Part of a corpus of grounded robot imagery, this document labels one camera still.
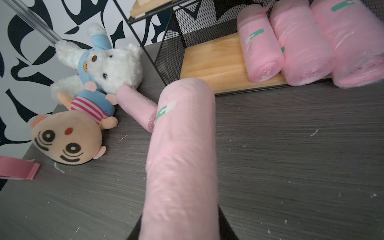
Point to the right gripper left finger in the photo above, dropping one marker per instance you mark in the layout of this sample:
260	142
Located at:
134	235

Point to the pink trash bag roll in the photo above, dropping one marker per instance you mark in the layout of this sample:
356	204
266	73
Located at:
140	108
182	197
308	55
262	53
356	35

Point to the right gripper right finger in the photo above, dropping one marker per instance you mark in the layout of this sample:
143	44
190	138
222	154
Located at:
226	231

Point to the pink alarm clock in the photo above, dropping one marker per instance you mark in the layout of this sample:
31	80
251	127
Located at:
18	169

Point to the white teddy bear blue shirt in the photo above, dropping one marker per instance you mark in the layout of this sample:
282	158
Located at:
107	67

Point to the round-face plush doll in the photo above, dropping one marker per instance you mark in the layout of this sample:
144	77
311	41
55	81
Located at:
74	137

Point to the black wire wooden shelf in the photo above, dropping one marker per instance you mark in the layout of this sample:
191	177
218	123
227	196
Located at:
202	41

